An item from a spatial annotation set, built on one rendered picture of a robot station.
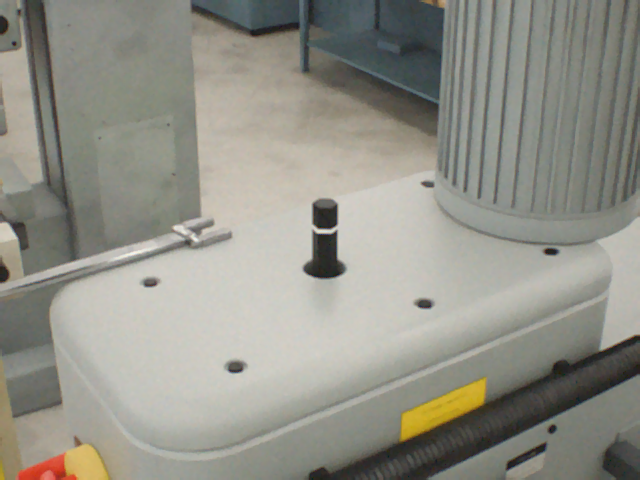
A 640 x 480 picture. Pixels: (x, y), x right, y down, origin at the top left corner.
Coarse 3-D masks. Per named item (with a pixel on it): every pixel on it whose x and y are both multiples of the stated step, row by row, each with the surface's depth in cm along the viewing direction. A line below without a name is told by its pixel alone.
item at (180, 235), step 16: (192, 224) 90; (208, 224) 90; (160, 240) 87; (176, 240) 87; (192, 240) 87; (208, 240) 87; (96, 256) 84; (112, 256) 84; (128, 256) 84; (144, 256) 85; (48, 272) 82; (64, 272) 82; (80, 272) 82; (0, 288) 79; (16, 288) 79; (32, 288) 80
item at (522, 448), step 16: (560, 416) 92; (528, 432) 90; (544, 432) 91; (560, 432) 93; (496, 448) 88; (512, 448) 89; (528, 448) 91; (544, 448) 92; (560, 448) 95; (464, 464) 87; (480, 464) 88; (496, 464) 89; (512, 464) 90; (528, 464) 92; (544, 464) 94
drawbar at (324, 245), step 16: (320, 208) 80; (336, 208) 81; (320, 224) 81; (336, 224) 82; (320, 240) 82; (336, 240) 82; (320, 256) 82; (336, 256) 83; (320, 272) 83; (336, 272) 84
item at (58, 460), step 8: (56, 456) 89; (40, 464) 88; (48, 464) 88; (56, 464) 88; (64, 464) 88; (24, 472) 87; (32, 472) 87; (40, 472) 87; (56, 472) 88; (64, 472) 88
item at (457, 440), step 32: (608, 352) 87; (544, 384) 83; (576, 384) 83; (608, 384) 86; (480, 416) 79; (512, 416) 80; (544, 416) 82; (416, 448) 76; (448, 448) 76; (480, 448) 78
